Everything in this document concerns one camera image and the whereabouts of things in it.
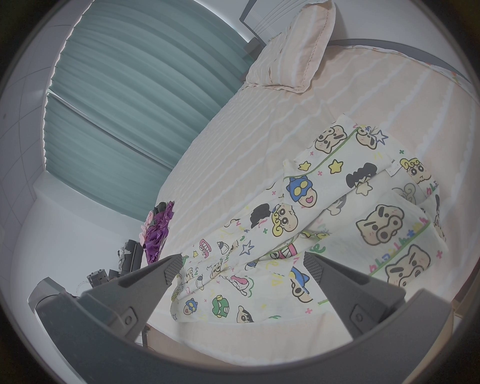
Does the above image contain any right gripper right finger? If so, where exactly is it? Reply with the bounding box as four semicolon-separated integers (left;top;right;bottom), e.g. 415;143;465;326
303;251;409;339

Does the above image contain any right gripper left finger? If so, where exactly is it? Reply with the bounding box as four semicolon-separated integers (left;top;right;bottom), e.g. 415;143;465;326
79;254;184;334

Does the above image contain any white printed pyjama top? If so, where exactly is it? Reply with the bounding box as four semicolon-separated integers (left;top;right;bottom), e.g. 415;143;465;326
170;114;449;324

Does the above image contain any pile of clothes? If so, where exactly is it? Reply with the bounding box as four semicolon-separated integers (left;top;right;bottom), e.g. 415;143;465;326
139;200;177;265

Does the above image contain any bed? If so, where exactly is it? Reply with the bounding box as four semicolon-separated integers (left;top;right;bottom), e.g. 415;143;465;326
144;0;475;346

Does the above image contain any blue-green curtain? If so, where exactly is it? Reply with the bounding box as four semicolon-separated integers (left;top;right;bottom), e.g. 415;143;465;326
47;0;253;166
42;94;174;222

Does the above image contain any pink striped pillow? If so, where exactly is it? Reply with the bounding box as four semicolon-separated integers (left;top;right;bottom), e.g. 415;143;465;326
245;0;336;93

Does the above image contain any grey white bedside table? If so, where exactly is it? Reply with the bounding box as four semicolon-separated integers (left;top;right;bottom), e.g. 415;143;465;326
243;37;268;62

